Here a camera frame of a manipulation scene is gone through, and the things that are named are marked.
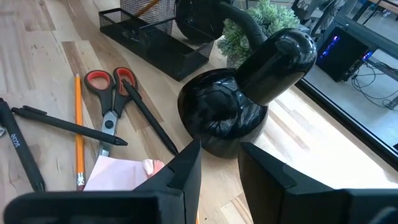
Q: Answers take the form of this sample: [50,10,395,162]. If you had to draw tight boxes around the black floor cables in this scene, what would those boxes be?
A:
[351,62,398,110]

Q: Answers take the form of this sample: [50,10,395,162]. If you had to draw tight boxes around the wooden top workbench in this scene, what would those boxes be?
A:
[368,0,398,12]

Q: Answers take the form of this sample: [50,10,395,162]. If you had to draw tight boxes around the black computer desk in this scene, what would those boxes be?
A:
[329,0,398,75]

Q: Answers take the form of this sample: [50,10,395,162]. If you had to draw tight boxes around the red black scissors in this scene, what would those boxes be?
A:
[83,67,139,158]

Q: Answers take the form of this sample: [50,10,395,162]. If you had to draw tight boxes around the black pen white print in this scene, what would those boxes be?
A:
[0,98,47,193]

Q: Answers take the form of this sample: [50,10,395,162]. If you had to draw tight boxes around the green potted plant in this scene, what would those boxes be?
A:
[216,0,301,68]

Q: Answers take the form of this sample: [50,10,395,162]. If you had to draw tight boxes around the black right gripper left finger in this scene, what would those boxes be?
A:
[2,139,202,224]

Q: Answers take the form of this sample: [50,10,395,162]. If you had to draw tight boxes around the black computer tower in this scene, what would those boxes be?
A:
[315,26,371,83]

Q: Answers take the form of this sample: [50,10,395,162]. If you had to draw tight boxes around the black mesh desk organizer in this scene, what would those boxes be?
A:
[98,0,215,82]

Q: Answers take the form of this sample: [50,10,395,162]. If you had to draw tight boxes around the black gooseneck desk lamp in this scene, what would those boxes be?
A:
[174,0,318,159]

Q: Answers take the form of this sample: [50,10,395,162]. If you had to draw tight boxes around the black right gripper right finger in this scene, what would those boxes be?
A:
[238,142,398,224]

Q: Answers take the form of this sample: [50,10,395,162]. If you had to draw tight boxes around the pink sticky note pad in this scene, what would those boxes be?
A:
[83,154,165,192]

